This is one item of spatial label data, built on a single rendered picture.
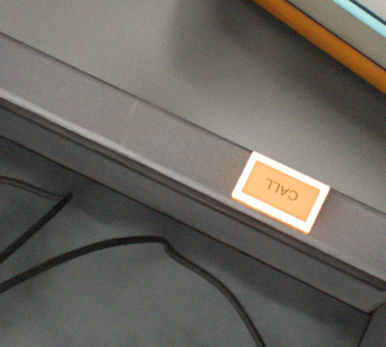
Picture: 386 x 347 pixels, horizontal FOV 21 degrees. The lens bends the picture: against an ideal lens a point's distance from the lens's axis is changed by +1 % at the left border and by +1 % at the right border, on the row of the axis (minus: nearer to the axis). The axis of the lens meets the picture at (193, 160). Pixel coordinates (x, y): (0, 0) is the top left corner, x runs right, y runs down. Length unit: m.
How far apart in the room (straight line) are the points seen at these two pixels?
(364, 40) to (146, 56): 0.37
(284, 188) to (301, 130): 1.02
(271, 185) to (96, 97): 0.12
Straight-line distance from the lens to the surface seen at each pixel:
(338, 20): 1.50
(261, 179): 0.61
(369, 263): 0.62
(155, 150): 0.63
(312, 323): 0.73
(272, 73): 1.66
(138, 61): 1.66
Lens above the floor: 1.55
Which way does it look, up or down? 75 degrees down
